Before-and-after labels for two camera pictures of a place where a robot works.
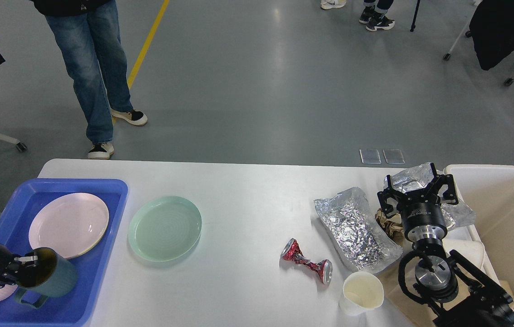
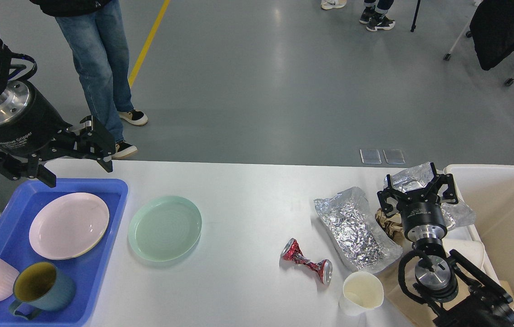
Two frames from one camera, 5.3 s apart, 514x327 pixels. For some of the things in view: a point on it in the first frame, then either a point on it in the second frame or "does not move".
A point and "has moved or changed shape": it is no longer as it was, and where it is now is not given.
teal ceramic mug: x=55 y=275 has moved or changed shape
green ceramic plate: x=164 y=229 does not move
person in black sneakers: x=374 y=14 does not move
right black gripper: x=423 y=221 does not move
